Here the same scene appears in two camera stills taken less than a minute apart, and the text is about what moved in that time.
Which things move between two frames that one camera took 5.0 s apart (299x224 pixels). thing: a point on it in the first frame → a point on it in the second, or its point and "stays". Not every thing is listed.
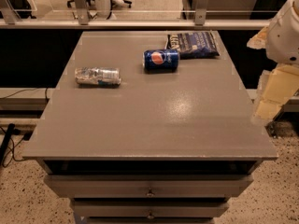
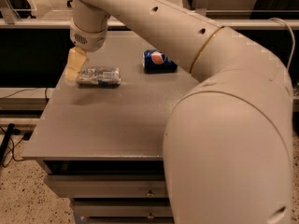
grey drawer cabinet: [134, 147] stays
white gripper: [284, 39] → [88, 39]
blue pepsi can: [158, 61] stays
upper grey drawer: [149, 186] stays
